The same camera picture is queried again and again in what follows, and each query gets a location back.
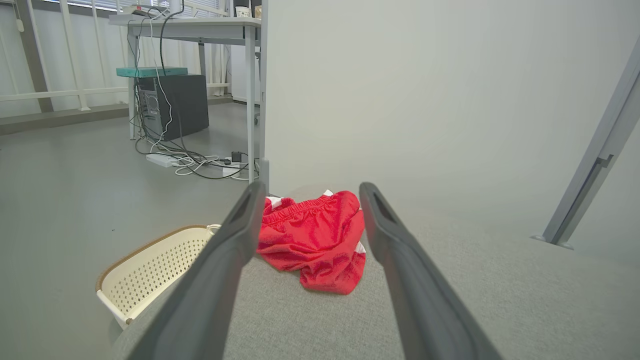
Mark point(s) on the black power adapter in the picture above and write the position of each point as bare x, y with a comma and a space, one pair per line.
236, 156

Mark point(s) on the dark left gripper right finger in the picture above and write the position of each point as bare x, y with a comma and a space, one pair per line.
425, 320

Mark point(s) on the white office desk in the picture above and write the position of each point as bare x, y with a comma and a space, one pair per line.
200, 27

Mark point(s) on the cream perforated laundry basket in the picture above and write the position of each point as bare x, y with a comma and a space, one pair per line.
150, 270

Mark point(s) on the grey wheeled stand leg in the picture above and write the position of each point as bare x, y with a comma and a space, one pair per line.
264, 100

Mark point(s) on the white window railing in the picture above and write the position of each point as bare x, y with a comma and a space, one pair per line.
50, 94

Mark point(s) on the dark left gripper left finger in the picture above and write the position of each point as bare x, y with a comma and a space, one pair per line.
200, 310

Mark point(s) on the white power strip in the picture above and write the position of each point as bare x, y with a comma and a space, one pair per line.
232, 171
159, 160

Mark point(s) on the black computer tower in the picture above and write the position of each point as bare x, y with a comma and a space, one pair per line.
185, 105

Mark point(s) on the red shorts white trim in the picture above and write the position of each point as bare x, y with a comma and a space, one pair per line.
315, 240

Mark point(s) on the white paper cup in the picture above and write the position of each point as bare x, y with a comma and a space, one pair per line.
242, 11

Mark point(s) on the grey fabric padded bench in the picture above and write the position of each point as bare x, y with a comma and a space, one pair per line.
500, 300

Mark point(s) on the grey partition joining post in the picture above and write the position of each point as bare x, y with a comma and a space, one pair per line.
600, 150

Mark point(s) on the flat teal box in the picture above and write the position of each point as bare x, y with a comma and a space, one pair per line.
150, 72

